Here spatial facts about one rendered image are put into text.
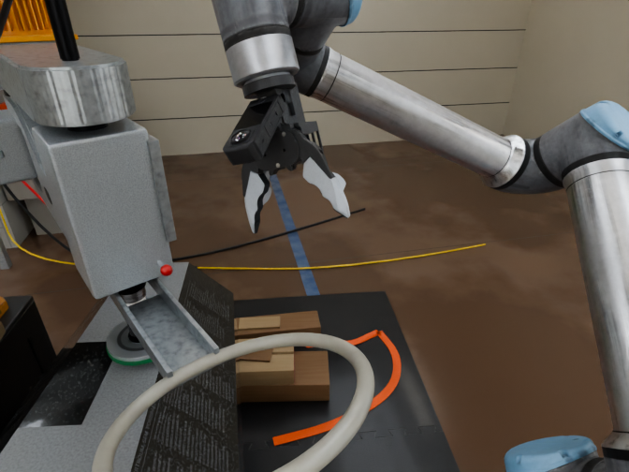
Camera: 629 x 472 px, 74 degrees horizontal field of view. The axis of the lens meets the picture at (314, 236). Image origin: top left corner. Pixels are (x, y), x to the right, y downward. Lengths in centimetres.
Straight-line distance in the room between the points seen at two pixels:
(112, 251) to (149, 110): 496
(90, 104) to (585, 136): 97
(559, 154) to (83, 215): 103
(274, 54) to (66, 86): 58
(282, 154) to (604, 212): 54
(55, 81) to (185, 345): 64
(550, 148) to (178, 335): 93
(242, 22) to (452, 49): 621
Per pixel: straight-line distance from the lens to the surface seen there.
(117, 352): 145
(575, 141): 90
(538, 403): 267
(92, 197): 113
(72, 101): 105
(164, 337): 114
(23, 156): 178
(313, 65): 75
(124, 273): 123
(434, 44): 659
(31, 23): 172
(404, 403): 242
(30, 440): 141
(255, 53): 57
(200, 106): 601
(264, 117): 54
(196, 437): 140
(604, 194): 85
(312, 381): 230
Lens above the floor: 186
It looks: 29 degrees down
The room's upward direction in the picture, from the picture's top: straight up
